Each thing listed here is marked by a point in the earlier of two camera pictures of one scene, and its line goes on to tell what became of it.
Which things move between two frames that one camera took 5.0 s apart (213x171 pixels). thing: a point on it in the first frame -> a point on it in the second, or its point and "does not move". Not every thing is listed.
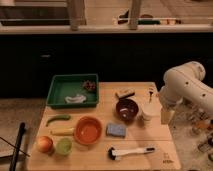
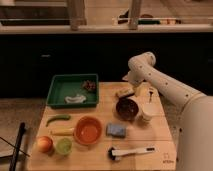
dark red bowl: x=126 y=109 does not move
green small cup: x=64 y=145 does not move
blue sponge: x=116 y=130 does not move
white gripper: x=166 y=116 -> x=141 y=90
